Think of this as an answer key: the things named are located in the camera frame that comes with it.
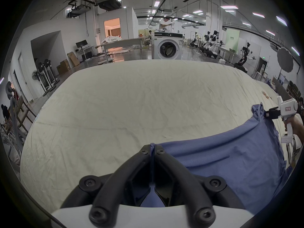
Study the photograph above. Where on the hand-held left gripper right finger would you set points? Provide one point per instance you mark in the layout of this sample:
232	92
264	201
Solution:
173	170

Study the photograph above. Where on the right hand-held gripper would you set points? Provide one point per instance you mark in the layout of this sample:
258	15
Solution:
288	108

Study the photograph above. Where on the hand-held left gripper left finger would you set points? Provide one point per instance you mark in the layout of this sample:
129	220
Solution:
133	170

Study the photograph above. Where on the blue shirt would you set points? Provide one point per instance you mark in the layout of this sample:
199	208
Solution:
232	155

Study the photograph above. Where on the person's right hand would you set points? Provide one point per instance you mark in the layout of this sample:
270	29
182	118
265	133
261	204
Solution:
298	126

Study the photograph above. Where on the round grey reflector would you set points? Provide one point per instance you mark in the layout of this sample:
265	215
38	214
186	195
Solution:
285	59

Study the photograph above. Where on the white and black robot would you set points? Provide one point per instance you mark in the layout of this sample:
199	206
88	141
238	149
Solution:
244	56

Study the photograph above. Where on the bed with beige sheet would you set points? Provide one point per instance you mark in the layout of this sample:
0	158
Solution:
142	98

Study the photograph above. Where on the white table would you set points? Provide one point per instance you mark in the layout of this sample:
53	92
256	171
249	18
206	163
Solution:
226	52

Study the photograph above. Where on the group of white robots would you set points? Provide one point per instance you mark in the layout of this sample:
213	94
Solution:
209	45

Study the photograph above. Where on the white washing machine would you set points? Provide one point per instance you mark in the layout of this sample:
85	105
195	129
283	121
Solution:
167	46

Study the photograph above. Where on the wooden chair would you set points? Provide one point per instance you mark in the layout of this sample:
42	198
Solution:
23	113

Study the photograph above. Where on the low brown carton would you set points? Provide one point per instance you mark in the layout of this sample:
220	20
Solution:
63	66

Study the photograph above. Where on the tall brown carton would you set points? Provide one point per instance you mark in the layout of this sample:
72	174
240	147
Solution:
74	59

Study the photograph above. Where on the long table with cloths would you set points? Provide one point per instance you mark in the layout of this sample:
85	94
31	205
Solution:
118	43

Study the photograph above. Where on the desk with black monitors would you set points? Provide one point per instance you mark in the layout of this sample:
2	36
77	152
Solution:
84	47

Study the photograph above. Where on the group of people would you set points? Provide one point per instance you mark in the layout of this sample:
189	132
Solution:
8	98

